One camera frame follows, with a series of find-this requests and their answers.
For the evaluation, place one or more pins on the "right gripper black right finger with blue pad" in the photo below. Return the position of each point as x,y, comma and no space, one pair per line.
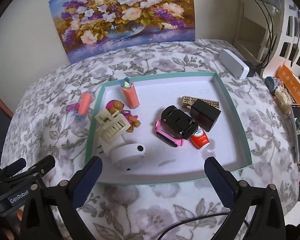
268,219

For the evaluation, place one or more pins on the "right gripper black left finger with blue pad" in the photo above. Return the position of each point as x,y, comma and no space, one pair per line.
38,221

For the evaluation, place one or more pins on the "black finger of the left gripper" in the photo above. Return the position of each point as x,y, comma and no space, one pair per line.
15,187

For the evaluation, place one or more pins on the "white round camera device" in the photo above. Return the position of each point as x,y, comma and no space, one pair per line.
128,157

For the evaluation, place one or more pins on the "cream plastic toy crib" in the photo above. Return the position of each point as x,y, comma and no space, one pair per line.
111,126

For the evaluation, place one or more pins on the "red white glue stick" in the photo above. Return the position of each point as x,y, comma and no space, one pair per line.
200,139

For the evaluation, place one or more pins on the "pink puppy toy figure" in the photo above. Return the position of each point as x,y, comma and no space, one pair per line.
116,105

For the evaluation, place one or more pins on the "salmon toy with blue handle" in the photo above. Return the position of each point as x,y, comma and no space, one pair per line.
129,91

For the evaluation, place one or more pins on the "white usb charger plug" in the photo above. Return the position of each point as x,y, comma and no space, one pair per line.
108,147

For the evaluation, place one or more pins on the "grey floral tablecloth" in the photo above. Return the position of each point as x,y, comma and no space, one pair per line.
41,126

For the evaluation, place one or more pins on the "black power adapter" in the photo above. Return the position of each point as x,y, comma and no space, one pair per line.
204,114

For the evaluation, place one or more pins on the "beige tassel ornament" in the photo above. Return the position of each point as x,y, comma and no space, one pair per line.
283,99

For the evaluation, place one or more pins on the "orange paper box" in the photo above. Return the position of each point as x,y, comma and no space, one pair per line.
291,81

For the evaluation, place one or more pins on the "teal white shallow box tray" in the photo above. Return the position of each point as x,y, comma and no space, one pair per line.
166,164

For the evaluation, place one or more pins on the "blue hexagonal toy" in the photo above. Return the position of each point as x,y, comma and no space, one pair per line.
271,83

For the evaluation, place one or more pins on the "gold patterned comb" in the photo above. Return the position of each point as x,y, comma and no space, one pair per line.
187,101

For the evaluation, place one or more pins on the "white rectangular box device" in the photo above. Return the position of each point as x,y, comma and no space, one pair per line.
234,64

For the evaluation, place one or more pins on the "white lattice shelf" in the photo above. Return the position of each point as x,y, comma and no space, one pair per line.
268,35

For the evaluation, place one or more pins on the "flower painting canvas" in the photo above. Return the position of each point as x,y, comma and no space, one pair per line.
91,27

